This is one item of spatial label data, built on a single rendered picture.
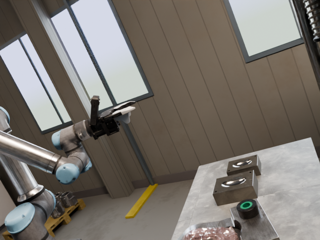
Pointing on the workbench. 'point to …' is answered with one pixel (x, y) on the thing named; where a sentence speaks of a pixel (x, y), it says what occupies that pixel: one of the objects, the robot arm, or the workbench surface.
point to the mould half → (265, 234)
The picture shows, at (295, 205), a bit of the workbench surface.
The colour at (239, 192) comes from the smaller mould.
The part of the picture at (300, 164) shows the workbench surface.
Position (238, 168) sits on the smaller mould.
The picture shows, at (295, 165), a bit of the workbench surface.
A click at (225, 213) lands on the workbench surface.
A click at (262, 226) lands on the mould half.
